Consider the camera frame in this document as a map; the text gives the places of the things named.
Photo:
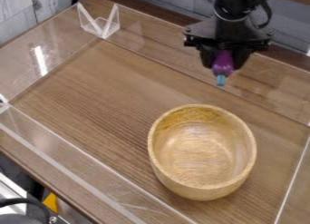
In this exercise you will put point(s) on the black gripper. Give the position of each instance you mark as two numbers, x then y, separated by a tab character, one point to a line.
225	33

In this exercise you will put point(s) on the purple toy eggplant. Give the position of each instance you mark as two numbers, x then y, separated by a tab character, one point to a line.
222	66

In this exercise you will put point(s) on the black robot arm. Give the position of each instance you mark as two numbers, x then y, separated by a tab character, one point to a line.
235	9

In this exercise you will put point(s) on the brown wooden bowl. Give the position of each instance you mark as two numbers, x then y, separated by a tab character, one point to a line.
202	151

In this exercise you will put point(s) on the yellow black device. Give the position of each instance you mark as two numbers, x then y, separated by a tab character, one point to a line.
50	200

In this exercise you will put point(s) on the clear acrylic corner bracket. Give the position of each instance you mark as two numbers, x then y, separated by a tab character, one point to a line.
102	27

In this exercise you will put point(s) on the clear acrylic barrier wall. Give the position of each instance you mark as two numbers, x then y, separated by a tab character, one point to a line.
86	182

